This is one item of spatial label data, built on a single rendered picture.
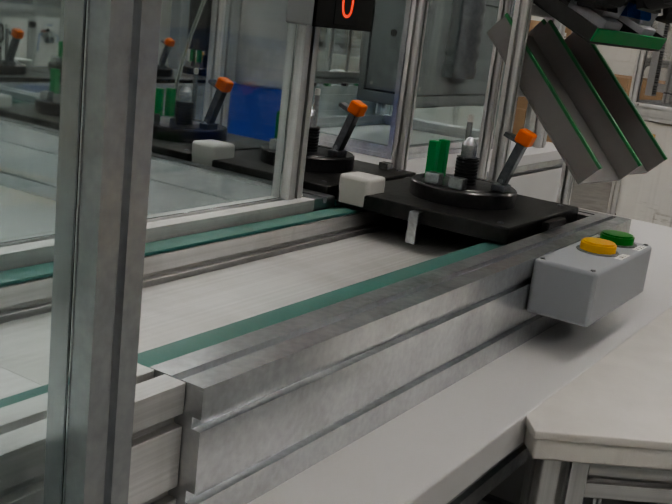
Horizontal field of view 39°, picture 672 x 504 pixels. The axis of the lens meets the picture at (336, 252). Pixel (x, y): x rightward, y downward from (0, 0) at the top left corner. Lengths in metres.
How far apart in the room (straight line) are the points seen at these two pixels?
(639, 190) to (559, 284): 4.60
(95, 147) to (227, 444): 0.26
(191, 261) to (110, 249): 0.53
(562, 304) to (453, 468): 0.33
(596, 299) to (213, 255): 0.40
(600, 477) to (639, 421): 0.06
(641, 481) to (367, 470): 0.31
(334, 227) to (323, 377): 0.50
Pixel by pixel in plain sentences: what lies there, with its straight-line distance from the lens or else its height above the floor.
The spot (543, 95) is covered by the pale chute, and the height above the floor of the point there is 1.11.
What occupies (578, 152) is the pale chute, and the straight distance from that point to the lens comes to 1.41.
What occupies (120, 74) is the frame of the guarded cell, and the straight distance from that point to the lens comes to 0.42.
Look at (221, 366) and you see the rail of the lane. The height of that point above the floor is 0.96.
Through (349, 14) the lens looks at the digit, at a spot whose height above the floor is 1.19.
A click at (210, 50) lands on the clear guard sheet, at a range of 1.02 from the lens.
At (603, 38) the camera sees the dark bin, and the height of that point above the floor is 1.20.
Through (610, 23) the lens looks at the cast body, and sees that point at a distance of 1.44.
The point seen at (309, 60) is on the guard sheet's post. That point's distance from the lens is 1.15.
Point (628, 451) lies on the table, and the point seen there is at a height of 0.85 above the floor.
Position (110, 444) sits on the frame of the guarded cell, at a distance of 0.48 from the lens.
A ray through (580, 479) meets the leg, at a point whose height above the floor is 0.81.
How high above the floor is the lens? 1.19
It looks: 14 degrees down
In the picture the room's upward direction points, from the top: 7 degrees clockwise
